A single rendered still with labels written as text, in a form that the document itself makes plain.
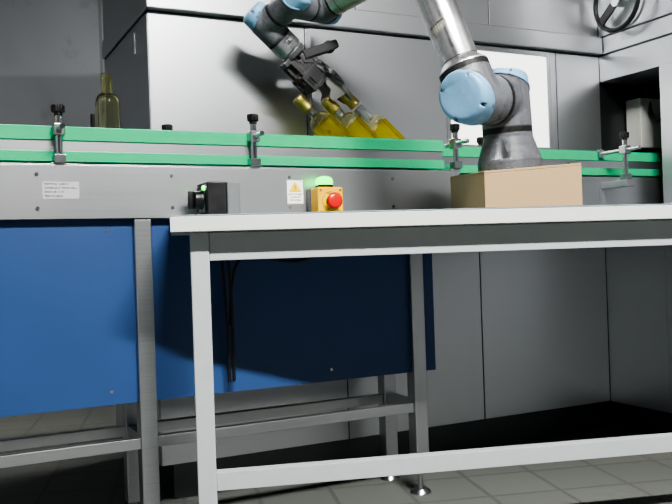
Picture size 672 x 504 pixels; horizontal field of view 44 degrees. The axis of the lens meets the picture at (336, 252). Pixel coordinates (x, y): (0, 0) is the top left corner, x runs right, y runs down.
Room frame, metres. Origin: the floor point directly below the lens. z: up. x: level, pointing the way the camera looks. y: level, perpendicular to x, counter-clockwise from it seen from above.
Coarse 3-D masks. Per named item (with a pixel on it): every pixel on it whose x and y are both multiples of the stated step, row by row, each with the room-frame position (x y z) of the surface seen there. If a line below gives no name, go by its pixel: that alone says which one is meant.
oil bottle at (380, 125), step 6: (378, 114) 2.34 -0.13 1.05; (372, 120) 2.33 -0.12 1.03; (378, 120) 2.33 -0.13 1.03; (384, 120) 2.34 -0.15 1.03; (372, 126) 2.32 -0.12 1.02; (378, 126) 2.33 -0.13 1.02; (384, 126) 2.34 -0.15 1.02; (390, 126) 2.35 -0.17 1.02; (378, 132) 2.33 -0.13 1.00; (384, 132) 2.34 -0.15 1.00; (390, 132) 2.35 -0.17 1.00; (396, 132) 2.35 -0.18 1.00; (390, 138) 2.35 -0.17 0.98; (396, 138) 2.35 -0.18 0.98; (402, 138) 2.36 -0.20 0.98
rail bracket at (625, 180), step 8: (624, 136) 2.57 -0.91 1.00; (624, 144) 2.57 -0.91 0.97; (600, 152) 2.66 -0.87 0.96; (608, 152) 2.63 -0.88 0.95; (616, 152) 2.61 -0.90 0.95; (624, 152) 2.56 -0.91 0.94; (624, 160) 2.57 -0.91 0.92; (624, 168) 2.57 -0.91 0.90; (624, 176) 2.57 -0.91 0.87; (600, 184) 2.65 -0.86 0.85; (608, 184) 2.62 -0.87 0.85; (616, 184) 2.59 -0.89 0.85; (624, 184) 2.56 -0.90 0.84; (632, 184) 2.56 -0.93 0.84; (600, 192) 2.64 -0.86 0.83; (608, 192) 2.66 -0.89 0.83; (600, 200) 2.65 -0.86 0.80; (608, 200) 2.66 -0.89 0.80
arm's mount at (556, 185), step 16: (464, 176) 1.96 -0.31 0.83; (480, 176) 1.86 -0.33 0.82; (496, 176) 1.84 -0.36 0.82; (512, 176) 1.84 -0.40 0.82; (528, 176) 1.85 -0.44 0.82; (544, 176) 1.86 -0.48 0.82; (560, 176) 1.87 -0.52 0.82; (576, 176) 1.87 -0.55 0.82; (464, 192) 1.96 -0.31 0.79; (480, 192) 1.86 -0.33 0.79; (496, 192) 1.84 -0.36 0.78; (512, 192) 1.84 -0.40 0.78; (528, 192) 1.85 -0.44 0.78; (544, 192) 1.86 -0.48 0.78; (560, 192) 1.87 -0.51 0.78; (576, 192) 1.87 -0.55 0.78
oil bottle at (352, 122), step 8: (352, 112) 2.30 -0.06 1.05; (344, 120) 2.29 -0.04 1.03; (352, 120) 2.29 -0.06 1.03; (360, 120) 2.30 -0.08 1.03; (352, 128) 2.29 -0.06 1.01; (360, 128) 2.30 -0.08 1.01; (368, 128) 2.31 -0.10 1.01; (360, 136) 2.30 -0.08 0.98; (368, 136) 2.31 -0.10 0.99; (376, 136) 2.32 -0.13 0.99
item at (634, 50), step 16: (656, 0) 2.70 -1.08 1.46; (640, 16) 2.76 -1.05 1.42; (656, 16) 2.70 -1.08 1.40; (624, 32) 2.83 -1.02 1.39; (640, 32) 2.76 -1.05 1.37; (656, 32) 2.70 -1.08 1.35; (608, 48) 2.89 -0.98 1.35; (624, 48) 2.83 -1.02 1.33; (640, 48) 2.77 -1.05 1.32; (656, 48) 2.71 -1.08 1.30; (608, 64) 2.90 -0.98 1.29; (624, 64) 2.83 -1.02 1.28; (640, 64) 2.77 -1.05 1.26; (656, 64) 2.71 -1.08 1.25; (608, 80) 2.91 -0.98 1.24; (624, 80) 2.92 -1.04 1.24; (640, 80) 2.93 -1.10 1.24; (656, 80) 2.94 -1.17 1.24
